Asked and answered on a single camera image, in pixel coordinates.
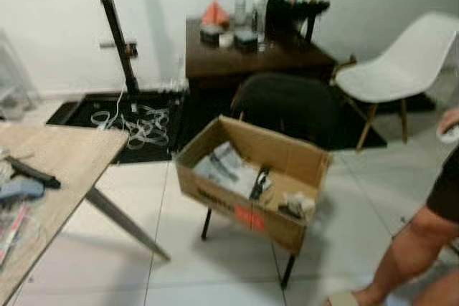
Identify person's hand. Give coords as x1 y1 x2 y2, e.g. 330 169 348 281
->
438 108 459 130

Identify small white object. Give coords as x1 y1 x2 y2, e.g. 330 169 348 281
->
438 126 459 144

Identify crumpled white trash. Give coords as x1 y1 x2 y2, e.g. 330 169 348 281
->
278 191 317 221

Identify grey white paper trash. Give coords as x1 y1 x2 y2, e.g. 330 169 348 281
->
193 141 260 197

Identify person's black shorts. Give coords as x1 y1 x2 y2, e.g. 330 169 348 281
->
426 145 459 224

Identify white shell chair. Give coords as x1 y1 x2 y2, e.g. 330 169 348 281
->
333 11 459 153

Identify person's bare leg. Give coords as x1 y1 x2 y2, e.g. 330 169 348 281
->
351 204 459 306

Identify black chair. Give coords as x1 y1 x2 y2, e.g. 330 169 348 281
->
201 72 339 290

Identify black small rack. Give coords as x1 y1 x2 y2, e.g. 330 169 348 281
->
265 0 331 43

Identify black slim object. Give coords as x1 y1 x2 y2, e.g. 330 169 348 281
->
248 166 273 201

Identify beige sandal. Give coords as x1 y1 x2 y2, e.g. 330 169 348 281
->
326 292 361 306

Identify dark wood side table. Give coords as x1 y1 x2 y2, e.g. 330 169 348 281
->
184 16 339 93

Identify clear drinking glass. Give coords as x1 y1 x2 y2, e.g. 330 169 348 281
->
252 0 268 44

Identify dark small jar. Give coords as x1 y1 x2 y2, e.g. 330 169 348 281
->
200 25 222 46
235 28 260 52

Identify open cardboard box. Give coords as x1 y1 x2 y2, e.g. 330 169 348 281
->
175 115 333 256

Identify orange folded cone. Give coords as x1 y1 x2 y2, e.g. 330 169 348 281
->
200 0 231 29

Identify black stand pole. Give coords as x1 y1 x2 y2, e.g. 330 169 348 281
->
93 0 141 96

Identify black floor mat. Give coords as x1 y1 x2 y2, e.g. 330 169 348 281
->
46 90 388 165

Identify light wood table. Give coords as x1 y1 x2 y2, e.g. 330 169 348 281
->
0 123 171 305

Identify black glue gun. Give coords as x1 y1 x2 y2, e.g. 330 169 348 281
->
4 156 62 191

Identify blue grey tool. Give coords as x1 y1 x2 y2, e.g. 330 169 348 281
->
0 179 46 204

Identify clear plastic bag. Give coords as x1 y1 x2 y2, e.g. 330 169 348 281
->
0 28 38 119

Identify red white plastic packet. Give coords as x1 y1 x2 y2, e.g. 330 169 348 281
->
0 204 31 265

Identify tangled white cable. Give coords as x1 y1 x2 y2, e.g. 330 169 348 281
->
92 92 171 151

